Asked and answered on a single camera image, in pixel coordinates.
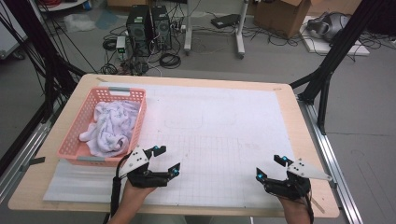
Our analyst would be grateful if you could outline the grey rounded appliance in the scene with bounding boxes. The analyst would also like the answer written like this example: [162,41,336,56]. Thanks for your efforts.
[306,11,351,43]

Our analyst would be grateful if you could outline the blue plastic sheet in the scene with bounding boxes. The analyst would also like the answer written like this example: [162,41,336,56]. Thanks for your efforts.
[94,8,120,31]

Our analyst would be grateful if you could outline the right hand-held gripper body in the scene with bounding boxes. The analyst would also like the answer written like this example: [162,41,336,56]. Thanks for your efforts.
[263,158,333,201]

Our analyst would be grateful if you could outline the clear plastic bag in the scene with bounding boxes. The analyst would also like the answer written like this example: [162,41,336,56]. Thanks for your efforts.
[64,12,96,34]

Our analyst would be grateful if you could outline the black computer tower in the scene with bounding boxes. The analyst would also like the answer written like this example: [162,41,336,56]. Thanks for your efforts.
[150,5,173,50]
[125,4,153,58]

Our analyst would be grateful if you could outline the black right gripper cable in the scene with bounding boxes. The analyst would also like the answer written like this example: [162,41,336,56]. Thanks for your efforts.
[304,186,316,224]

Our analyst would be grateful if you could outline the person's left hand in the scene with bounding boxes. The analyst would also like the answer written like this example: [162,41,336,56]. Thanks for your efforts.
[120,180,157,209]

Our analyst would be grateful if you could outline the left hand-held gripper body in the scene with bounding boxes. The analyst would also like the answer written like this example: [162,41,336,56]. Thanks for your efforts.
[119,146,171,189]

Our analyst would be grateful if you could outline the coiled black cable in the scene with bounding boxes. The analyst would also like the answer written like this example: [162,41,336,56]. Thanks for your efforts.
[159,52,182,70]

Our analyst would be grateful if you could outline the white metal stand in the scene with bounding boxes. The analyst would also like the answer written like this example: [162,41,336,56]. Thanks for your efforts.
[182,0,250,60]

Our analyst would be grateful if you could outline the aluminium rail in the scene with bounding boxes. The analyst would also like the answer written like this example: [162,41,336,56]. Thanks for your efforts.
[0,102,60,203]
[297,97,363,224]

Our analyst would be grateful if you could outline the black frame post with cables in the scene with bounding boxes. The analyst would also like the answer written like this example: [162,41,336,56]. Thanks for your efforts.
[0,0,88,125]

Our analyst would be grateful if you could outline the small white device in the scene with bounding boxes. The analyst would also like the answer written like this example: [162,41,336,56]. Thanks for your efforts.
[115,35,127,60]

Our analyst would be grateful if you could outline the cardboard box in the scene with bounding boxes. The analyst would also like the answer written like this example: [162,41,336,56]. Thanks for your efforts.
[253,0,312,39]

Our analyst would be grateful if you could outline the white foam board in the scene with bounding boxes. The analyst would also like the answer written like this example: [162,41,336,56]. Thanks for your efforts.
[300,15,372,57]

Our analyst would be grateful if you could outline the white grid mat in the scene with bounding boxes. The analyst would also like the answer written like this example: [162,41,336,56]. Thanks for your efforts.
[62,81,299,210]

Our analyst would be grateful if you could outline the pink plastic basket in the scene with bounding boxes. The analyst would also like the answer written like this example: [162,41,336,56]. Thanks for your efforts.
[56,86,148,167]

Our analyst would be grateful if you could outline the thin wooden stick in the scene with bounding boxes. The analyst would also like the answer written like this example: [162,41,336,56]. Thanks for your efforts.
[312,197,326,215]

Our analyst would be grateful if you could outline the white round table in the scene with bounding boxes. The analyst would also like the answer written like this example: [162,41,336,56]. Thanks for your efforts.
[36,0,88,13]

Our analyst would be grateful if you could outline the person's right hand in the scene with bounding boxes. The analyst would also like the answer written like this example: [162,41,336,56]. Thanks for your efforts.
[277,194,313,219]

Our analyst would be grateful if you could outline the white printed towel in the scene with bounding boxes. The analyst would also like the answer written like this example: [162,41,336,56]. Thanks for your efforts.
[78,100,142,158]

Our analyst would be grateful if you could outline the black flat device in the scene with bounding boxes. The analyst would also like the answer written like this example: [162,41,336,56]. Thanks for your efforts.
[210,13,241,30]

